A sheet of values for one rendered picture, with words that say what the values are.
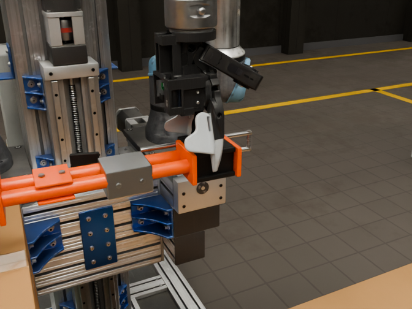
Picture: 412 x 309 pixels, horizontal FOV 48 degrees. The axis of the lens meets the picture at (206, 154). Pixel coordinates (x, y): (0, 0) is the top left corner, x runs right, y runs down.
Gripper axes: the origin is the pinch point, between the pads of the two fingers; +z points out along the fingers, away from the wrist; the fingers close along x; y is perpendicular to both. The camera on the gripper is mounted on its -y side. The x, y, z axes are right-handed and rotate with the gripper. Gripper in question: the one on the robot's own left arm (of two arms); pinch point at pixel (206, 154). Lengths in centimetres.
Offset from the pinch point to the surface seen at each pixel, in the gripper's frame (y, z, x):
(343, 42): -535, 112, -605
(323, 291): -96, 120, -79
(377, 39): -617, 113, -608
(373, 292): -65, 66, -21
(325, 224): -135, 120, -128
